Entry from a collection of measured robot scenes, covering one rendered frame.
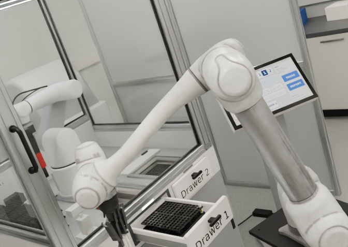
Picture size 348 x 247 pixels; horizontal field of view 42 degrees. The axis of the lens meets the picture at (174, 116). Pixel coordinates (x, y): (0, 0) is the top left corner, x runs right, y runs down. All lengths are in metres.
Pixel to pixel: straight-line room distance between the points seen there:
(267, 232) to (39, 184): 0.91
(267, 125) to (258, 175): 2.41
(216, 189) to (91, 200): 1.18
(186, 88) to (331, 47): 3.09
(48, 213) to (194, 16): 2.13
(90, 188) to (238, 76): 0.54
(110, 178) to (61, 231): 0.45
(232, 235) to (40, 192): 1.25
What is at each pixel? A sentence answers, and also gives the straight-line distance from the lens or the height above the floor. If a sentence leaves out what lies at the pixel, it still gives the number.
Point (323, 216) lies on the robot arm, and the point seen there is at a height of 1.01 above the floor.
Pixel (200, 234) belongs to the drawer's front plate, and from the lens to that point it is 1.82.
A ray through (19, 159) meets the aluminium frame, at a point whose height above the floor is 1.42.
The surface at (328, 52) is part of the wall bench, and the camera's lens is 4.49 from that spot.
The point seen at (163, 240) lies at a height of 0.87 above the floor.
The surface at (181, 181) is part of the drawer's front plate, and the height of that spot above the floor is 0.92.
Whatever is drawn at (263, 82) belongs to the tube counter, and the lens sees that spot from 2.61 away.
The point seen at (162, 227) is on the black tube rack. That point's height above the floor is 0.90.
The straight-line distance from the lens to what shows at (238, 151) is 3.75.
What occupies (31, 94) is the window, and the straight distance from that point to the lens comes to 1.71.
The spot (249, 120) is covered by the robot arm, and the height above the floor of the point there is 1.38.
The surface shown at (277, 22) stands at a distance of 3.11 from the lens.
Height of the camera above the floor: 1.87
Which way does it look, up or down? 18 degrees down
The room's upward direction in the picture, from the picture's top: 19 degrees counter-clockwise
